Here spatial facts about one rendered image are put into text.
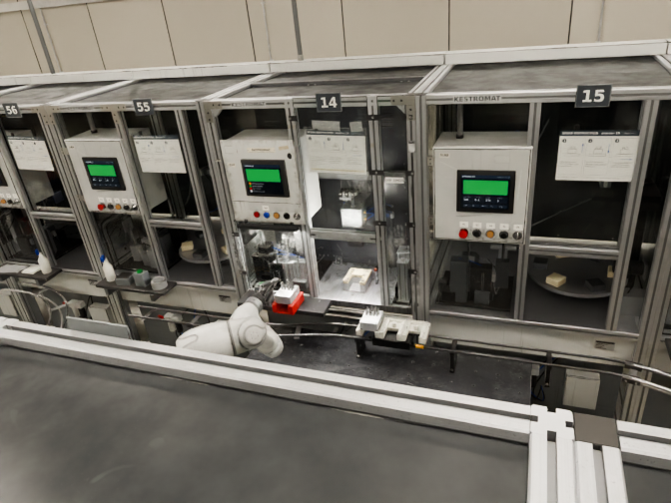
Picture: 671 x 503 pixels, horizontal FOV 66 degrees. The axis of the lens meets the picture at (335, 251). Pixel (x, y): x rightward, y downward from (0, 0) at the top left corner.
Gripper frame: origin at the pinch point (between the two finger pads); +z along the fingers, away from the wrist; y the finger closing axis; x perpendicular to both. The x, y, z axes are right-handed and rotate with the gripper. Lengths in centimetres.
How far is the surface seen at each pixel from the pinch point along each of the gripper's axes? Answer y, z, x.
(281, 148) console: 65, 23, -4
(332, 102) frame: 87, 24, -33
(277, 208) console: 32.1, 22.9, 3.9
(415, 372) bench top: -46, 0, -74
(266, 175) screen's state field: 51, 21, 6
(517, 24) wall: 81, 383, -97
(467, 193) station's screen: 46, 21, -95
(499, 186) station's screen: 50, 21, -109
